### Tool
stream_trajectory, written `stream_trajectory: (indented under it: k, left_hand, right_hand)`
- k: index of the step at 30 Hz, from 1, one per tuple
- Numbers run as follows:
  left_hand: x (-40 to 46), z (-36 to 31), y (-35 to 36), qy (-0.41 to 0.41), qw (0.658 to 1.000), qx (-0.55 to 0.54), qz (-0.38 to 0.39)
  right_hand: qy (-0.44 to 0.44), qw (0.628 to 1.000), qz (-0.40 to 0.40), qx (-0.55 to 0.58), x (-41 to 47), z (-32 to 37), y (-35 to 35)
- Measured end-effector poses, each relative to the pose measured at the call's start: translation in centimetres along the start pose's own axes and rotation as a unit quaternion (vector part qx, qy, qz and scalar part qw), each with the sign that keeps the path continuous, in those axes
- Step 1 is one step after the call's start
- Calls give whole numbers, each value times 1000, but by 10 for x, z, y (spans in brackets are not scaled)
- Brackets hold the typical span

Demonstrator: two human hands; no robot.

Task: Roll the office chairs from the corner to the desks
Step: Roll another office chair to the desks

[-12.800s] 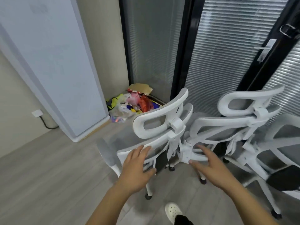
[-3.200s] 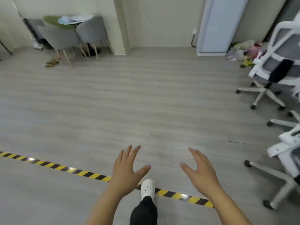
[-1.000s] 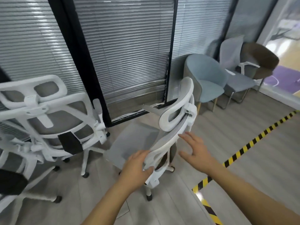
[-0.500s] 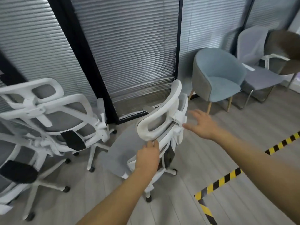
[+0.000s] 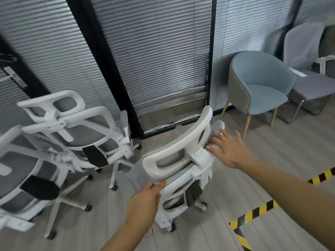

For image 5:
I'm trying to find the person's right hand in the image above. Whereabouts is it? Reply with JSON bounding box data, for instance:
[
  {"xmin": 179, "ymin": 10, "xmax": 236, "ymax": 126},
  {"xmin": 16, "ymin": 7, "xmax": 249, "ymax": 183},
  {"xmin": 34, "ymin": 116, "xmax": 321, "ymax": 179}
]
[{"xmin": 205, "ymin": 129, "xmax": 258, "ymax": 170}]

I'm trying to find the person's left hand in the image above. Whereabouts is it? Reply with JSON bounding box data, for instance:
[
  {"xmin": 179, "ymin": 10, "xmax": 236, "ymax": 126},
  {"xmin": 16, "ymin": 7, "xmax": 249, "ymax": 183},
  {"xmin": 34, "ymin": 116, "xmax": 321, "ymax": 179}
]
[{"xmin": 125, "ymin": 180, "xmax": 167, "ymax": 228}]

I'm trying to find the person's right forearm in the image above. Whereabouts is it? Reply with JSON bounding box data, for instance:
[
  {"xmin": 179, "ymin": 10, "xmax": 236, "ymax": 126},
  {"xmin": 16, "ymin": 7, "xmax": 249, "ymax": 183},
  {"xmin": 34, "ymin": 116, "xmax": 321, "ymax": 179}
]
[{"xmin": 238, "ymin": 157, "xmax": 335, "ymax": 250}]

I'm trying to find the black yellow floor tape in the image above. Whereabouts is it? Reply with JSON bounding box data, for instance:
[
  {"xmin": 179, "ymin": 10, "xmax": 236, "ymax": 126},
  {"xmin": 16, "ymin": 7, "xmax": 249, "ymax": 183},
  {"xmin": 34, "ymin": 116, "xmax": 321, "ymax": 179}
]
[
  {"xmin": 230, "ymin": 223, "xmax": 252, "ymax": 251},
  {"xmin": 229, "ymin": 167, "xmax": 335, "ymax": 229}
]

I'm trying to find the blue grey tub chair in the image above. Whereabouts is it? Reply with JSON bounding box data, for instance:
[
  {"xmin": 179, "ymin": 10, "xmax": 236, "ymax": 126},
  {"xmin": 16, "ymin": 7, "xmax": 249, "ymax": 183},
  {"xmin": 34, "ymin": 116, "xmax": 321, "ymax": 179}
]
[{"xmin": 219, "ymin": 51, "xmax": 296, "ymax": 140}]

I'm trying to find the grey armchair with metal legs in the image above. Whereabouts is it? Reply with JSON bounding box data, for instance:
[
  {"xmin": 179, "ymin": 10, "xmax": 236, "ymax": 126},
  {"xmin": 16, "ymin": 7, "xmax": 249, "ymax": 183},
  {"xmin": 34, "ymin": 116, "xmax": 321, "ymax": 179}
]
[{"xmin": 283, "ymin": 22, "xmax": 335, "ymax": 123}]

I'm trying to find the brown shell chair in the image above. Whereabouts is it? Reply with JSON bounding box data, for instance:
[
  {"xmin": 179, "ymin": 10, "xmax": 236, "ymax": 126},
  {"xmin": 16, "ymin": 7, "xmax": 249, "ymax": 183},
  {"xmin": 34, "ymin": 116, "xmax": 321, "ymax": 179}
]
[{"xmin": 318, "ymin": 24, "xmax": 335, "ymax": 74}]

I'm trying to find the metal door hasp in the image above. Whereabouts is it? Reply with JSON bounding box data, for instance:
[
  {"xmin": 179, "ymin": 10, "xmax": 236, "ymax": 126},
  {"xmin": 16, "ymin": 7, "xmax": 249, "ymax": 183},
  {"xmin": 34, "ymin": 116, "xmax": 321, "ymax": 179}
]
[{"xmin": 0, "ymin": 53, "xmax": 18, "ymax": 63}]

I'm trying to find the silver door handle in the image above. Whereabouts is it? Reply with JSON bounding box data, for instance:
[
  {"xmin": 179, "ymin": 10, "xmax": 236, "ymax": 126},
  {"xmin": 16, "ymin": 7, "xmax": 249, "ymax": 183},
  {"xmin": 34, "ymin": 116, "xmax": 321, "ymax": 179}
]
[{"xmin": 0, "ymin": 66, "xmax": 29, "ymax": 89}]

